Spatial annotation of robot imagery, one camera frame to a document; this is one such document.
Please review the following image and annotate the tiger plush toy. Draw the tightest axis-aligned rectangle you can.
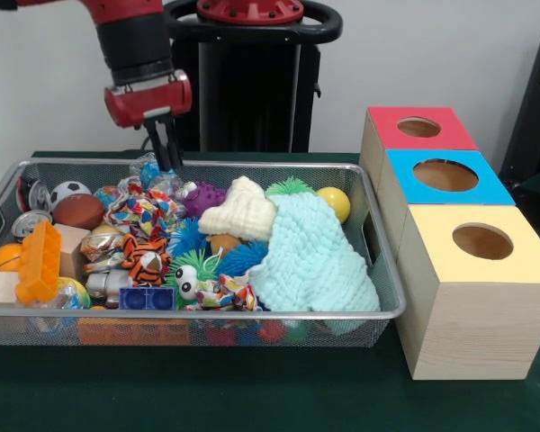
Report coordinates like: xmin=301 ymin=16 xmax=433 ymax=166
xmin=120 ymin=233 xmax=173 ymax=288

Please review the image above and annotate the orange ball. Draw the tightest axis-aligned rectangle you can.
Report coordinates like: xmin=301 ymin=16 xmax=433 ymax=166
xmin=0 ymin=243 xmax=25 ymax=273

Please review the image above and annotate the silver wire mesh bin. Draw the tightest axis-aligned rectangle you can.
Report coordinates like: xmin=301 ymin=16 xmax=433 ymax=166
xmin=0 ymin=157 xmax=408 ymax=348

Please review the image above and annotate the cream knitted cloth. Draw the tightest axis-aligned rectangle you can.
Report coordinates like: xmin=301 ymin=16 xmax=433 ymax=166
xmin=197 ymin=175 xmax=278 ymax=242

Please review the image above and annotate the yellow ball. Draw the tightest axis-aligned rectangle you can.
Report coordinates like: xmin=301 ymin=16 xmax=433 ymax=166
xmin=315 ymin=186 xmax=352 ymax=224

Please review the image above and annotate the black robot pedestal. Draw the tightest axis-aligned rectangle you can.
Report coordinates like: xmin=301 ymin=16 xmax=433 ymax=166
xmin=161 ymin=0 xmax=344 ymax=154

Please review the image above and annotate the purple spiky ball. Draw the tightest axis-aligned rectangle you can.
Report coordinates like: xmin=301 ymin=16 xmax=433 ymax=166
xmin=179 ymin=181 xmax=229 ymax=221

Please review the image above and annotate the light blue knitted cloth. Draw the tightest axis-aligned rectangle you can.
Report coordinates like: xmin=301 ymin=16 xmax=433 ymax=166
xmin=247 ymin=193 xmax=382 ymax=313

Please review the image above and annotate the wooden box with three holes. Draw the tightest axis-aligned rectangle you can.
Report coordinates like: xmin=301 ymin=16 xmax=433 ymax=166
xmin=358 ymin=105 xmax=540 ymax=382

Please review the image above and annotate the long orange toy brick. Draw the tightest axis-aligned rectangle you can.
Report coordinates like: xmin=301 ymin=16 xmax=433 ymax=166
xmin=15 ymin=220 xmax=64 ymax=305

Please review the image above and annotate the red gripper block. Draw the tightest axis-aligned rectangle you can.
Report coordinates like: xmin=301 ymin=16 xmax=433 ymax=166
xmin=103 ymin=68 xmax=194 ymax=173

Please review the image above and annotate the small soccer ball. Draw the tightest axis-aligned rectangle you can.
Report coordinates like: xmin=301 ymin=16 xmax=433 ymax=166
xmin=49 ymin=180 xmax=93 ymax=212

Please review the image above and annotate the crushed clear plastic bottle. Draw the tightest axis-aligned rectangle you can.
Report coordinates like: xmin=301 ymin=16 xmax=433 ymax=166
xmin=130 ymin=152 xmax=186 ymax=200

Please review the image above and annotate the blue plastic toy brick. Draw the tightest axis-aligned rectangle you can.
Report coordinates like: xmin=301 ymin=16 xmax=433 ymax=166
xmin=118 ymin=286 xmax=176 ymax=311

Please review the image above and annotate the brown toy football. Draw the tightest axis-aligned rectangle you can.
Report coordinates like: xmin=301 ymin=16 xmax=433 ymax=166
xmin=52 ymin=193 xmax=106 ymax=231

